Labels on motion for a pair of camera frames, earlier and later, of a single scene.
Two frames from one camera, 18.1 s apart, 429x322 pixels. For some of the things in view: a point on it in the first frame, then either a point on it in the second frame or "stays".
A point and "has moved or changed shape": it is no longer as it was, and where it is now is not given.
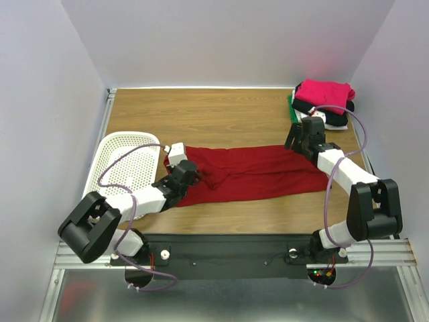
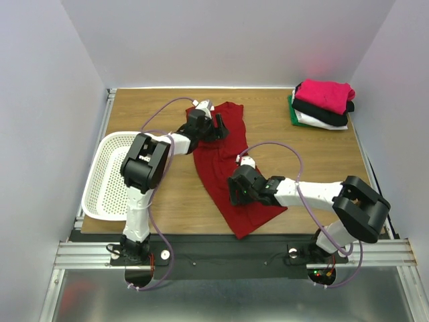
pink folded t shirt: [319, 92] stays
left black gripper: [193, 182] → [217, 133]
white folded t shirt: [299, 115] stays
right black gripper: [296, 141] → [236, 189]
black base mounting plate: [228, 257] stays
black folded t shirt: [332, 118] stays
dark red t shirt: [234, 173] has moved or changed shape
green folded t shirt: [291, 111] stays
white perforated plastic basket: [123, 162] stays
